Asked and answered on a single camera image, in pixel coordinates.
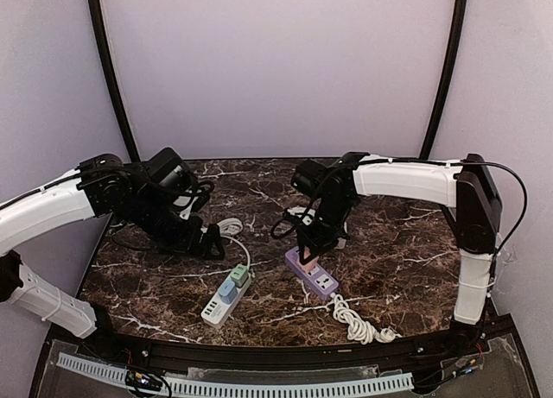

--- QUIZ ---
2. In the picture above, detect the white slotted cable duct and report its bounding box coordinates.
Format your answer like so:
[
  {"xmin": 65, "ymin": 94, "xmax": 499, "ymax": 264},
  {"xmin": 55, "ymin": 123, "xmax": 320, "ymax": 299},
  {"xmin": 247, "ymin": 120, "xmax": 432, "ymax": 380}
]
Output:
[{"xmin": 56, "ymin": 352, "xmax": 414, "ymax": 397}]

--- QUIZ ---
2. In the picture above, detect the white power strip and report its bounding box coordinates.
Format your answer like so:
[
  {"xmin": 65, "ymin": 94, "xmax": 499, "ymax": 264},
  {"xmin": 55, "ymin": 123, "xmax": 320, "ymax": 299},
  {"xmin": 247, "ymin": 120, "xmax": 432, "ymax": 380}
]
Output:
[{"xmin": 200, "ymin": 275, "xmax": 251, "ymax": 329}]

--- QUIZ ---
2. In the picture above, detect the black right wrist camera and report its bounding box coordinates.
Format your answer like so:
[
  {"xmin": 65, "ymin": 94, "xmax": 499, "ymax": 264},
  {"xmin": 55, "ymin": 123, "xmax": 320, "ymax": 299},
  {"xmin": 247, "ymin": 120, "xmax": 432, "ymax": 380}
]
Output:
[{"xmin": 290, "ymin": 159, "xmax": 328, "ymax": 198}]

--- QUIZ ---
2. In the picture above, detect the white cube socket adapter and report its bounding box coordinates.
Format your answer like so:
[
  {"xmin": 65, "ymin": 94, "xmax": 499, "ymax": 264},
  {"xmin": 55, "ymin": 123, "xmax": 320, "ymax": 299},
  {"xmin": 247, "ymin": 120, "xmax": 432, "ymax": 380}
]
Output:
[{"xmin": 335, "ymin": 238, "xmax": 346, "ymax": 250}]

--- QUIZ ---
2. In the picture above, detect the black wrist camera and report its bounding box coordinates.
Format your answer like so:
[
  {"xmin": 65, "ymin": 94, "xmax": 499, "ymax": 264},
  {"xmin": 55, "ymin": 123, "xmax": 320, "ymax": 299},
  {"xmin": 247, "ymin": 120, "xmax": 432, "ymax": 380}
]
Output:
[
  {"xmin": 143, "ymin": 148, "xmax": 214, "ymax": 198},
  {"xmin": 290, "ymin": 159, "xmax": 328, "ymax": 198}
]

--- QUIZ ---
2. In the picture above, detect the purple power strip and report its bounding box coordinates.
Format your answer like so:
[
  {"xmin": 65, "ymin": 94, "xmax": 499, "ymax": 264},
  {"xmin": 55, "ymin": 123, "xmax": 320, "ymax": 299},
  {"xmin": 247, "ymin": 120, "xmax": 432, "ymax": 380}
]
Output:
[{"xmin": 285, "ymin": 247, "xmax": 339, "ymax": 300}]

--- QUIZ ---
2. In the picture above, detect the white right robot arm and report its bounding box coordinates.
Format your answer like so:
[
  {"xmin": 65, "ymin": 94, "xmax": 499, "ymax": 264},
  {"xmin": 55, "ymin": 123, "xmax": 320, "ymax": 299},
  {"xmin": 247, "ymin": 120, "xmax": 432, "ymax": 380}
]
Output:
[{"xmin": 291, "ymin": 152, "xmax": 524, "ymax": 325}]

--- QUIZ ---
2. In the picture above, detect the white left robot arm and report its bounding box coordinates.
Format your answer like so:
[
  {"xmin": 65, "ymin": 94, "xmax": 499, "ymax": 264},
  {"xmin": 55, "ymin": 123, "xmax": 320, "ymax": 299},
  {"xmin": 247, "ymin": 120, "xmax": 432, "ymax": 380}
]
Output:
[{"xmin": 1, "ymin": 148, "xmax": 225, "ymax": 339}]

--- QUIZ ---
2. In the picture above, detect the black frame post left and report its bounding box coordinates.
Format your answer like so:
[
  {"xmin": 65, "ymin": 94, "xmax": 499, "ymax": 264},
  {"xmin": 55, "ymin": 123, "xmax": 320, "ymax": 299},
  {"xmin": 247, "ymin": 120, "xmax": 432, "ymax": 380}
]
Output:
[{"xmin": 87, "ymin": 0, "xmax": 141, "ymax": 162}]

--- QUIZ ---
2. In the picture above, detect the blue plug adapter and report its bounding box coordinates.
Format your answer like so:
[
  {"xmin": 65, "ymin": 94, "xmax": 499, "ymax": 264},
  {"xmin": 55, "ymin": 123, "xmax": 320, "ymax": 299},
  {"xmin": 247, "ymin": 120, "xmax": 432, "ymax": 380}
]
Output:
[{"xmin": 218, "ymin": 280, "xmax": 238, "ymax": 305}]

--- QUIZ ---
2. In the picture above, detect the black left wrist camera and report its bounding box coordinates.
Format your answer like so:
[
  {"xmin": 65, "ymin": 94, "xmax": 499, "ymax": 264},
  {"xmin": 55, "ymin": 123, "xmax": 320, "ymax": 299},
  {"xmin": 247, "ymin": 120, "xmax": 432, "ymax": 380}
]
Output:
[{"xmin": 143, "ymin": 148, "xmax": 214, "ymax": 198}]

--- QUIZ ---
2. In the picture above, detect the green plug adapter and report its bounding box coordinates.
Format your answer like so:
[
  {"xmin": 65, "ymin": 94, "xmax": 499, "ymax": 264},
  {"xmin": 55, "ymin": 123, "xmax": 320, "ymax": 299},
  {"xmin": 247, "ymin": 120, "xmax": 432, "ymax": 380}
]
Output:
[{"xmin": 230, "ymin": 264, "xmax": 251, "ymax": 288}]

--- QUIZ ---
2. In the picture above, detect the white cord with plug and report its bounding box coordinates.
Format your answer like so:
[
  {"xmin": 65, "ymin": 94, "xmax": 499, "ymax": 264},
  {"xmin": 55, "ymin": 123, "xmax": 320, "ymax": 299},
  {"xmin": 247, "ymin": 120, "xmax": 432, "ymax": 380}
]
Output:
[{"xmin": 331, "ymin": 293, "xmax": 401, "ymax": 345}]

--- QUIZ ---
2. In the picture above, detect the black front table rail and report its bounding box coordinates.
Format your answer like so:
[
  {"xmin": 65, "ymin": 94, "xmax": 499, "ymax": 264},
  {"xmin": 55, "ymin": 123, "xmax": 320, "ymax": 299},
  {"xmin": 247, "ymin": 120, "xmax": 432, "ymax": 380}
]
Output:
[{"xmin": 81, "ymin": 321, "xmax": 504, "ymax": 374}]

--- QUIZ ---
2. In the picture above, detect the pink plug adapter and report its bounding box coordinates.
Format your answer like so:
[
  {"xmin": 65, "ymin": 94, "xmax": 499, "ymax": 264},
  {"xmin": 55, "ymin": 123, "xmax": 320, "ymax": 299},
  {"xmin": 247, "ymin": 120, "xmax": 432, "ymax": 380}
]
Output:
[{"xmin": 297, "ymin": 254, "xmax": 319, "ymax": 274}]

